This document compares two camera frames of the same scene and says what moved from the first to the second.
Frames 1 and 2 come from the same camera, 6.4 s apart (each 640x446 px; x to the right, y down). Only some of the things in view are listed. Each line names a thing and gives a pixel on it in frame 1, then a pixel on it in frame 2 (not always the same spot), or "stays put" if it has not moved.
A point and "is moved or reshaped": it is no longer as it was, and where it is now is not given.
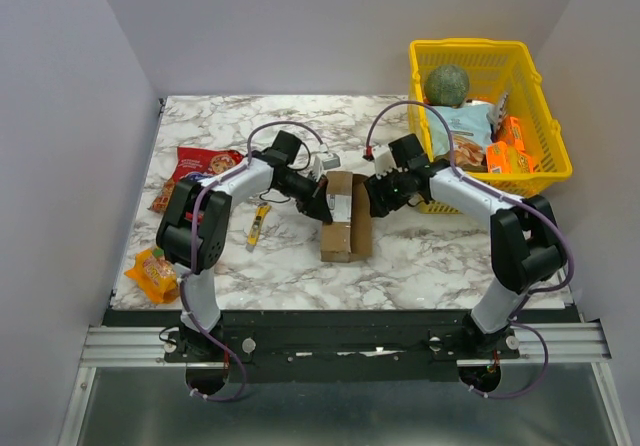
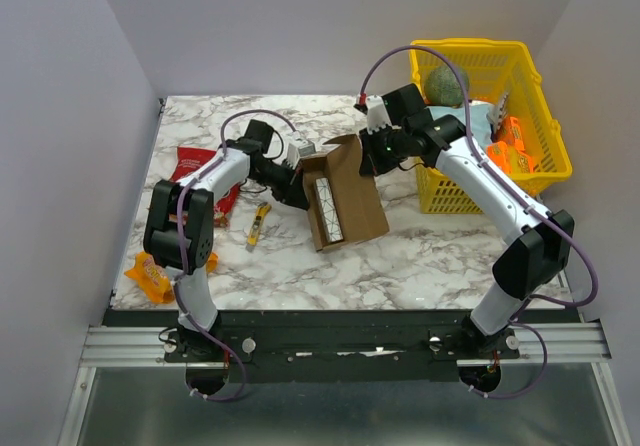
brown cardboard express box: x=349 y=234 is moved or reshaped
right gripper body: x=376 y=194 → x=373 y=152
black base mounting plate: x=342 y=346 stays put
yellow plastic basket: x=491 y=70 stays put
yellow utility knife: x=263 y=210 stays put
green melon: x=446 y=85 stays put
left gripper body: x=305 y=191 → x=281 y=179
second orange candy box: x=510 y=132 stays put
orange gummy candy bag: x=155 y=274 stays put
